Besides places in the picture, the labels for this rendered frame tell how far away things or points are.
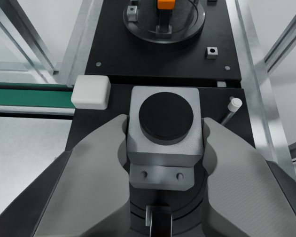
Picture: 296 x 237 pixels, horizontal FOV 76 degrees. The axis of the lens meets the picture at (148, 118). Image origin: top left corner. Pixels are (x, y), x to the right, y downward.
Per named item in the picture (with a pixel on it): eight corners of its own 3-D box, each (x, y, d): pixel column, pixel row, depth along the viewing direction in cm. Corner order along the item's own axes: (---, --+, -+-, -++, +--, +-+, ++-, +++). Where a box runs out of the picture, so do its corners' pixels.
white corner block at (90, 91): (109, 116, 28) (103, 102, 25) (79, 114, 28) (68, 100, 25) (113, 90, 30) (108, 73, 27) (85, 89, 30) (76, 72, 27)
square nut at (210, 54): (216, 59, 30) (218, 54, 29) (206, 59, 30) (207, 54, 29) (215, 51, 31) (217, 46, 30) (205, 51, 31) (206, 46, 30)
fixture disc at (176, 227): (225, 240, 19) (232, 242, 18) (89, 230, 20) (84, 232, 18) (212, 117, 26) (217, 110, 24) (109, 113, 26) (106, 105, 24)
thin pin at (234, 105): (211, 143, 22) (243, 106, 14) (204, 142, 22) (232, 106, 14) (210, 136, 22) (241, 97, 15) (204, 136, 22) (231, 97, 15)
